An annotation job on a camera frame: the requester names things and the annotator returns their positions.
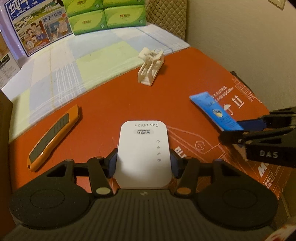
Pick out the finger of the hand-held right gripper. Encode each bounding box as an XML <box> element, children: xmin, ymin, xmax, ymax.
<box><xmin>236</xmin><ymin>108</ymin><xmax>296</xmax><ymax>131</ymax></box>
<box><xmin>218</xmin><ymin>125</ymin><xmax>296</xmax><ymax>146</ymax></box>

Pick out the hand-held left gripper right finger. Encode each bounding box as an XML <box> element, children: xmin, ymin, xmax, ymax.
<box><xmin>170</xmin><ymin>149</ymin><xmax>238</xmax><ymax>198</ymax></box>

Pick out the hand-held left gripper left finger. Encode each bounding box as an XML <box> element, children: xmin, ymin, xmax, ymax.
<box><xmin>47</xmin><ymin>148</ymin><xmax>118</xmax><ymax>198</ymax></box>

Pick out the blue tube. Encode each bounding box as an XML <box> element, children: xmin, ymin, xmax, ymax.
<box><xmin>189</xmin><ymin>91</ymin><xmax>245</xmax><ymax>131</ymax></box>

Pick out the white wifi repeater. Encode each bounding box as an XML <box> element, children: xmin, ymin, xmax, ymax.
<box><xmin>112</xmin><ymin>120</ymin><xmax>173</xmax><ymax>189</ymax></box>

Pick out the brown shoebox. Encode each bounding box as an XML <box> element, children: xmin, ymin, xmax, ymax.
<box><xmin>0</xmin><ymin>89</ymin><xmax>13</xmax><ymax>209</ymax></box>

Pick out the orange utility knife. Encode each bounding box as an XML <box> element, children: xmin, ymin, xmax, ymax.
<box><xmin>27</xmin><ymin>104</ymin><xmax>80</xmax><ymax>172</ymax></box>

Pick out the white plastic clip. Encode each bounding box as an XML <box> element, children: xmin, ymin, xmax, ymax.
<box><xmin>137</xmin><ymin>47</ymin><xmax>165</xmax><ymax>87</ymax></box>

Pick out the checked pastel tablecloth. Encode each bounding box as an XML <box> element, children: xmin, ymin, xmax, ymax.
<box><xmin>1</xmin><ymin>23</ymin><xmax>189</xmax><ymax>141</ymax></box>

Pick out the pack of green tissue packets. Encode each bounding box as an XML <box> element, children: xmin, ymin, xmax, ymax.
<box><xmin>61</xmin><ymin>0</ymin><xmax>148</xmax><ymax>36</ymax></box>

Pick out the white photo print box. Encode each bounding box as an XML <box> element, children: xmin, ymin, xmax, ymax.
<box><xmin>0</xmin><ymin>32</ymin><xmax>20</xmax><ymax>89</ymax></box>

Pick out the blue illustrated milk carton box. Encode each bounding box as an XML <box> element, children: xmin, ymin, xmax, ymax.
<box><xmin>0</xmin><ymin>0</ymin><xmax>73</xmax><ymax>57</ymax></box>

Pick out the wall socket plate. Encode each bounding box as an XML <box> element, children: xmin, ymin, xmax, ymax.
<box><xmin>268</xmin><ymin>0</ymin><xmax>286</xmax><ymax>10</ymax></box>

